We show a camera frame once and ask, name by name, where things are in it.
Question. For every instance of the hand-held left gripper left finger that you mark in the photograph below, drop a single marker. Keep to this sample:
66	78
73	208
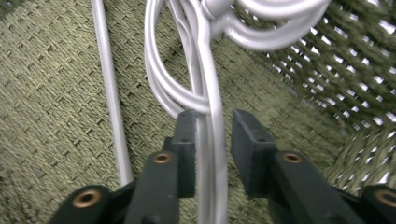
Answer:
186	155

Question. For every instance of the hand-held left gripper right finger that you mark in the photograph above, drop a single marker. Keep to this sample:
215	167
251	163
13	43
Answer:
255	161

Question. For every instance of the grey plastic clothes hanger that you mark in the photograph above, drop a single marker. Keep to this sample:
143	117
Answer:
150	62
264	42

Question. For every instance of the green woven basket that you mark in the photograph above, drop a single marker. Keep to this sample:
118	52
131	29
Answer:
46	93

